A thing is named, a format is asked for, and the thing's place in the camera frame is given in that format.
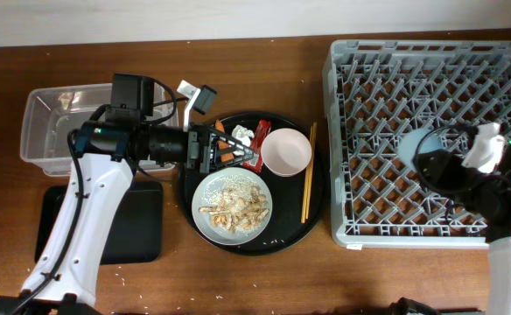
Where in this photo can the crumpled white tissue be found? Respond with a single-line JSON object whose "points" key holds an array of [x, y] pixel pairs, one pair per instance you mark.
{"points": [[243, 135]]}

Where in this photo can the grey plate with leftovers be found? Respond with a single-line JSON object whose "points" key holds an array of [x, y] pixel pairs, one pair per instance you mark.
{"points": [[231, 207]]}

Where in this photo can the round black serving tray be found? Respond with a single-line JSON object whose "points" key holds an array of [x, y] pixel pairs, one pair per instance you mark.
{"points": [[284, 228]]}

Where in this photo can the red snack wrapper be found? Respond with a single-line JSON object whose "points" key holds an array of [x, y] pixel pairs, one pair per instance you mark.
{"points": [[255, 164]]}

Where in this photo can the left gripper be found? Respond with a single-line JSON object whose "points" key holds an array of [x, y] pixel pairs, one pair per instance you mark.
{"points": [[201, 137]]}

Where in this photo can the pink white bowl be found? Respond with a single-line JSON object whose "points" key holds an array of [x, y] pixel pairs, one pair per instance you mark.
{"points": [[286, 152]]}

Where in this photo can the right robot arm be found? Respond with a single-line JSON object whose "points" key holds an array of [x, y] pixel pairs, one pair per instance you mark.
{"points": [[480, 182]]}

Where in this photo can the wooden chopstick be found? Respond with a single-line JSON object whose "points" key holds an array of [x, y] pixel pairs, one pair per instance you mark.
{"points": [[308, 178], [312, 168]]}

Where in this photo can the orange carrot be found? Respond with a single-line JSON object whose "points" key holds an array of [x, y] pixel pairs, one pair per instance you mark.
{"points": [[220, 128]]}

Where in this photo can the black rectangular tray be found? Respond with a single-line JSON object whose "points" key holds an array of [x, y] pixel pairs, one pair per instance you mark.
{"points": [[136, 232]]}

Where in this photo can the clear plastic bin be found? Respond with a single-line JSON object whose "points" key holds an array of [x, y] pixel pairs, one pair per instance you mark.
{"points": [[50, 115]]}

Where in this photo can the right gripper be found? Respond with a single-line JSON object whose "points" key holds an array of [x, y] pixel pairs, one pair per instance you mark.
{"points": [[440, 167]]}

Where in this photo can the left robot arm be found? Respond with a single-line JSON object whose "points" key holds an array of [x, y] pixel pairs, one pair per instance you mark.
{"points": [[106, 151]]}

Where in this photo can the blue plastic cup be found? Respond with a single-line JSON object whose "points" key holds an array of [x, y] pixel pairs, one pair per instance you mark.
{"points": [[407, 147]]}

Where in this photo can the grey dishwasher rack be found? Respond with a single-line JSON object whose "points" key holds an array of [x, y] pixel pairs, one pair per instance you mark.
{"points": [[378, 91]]}

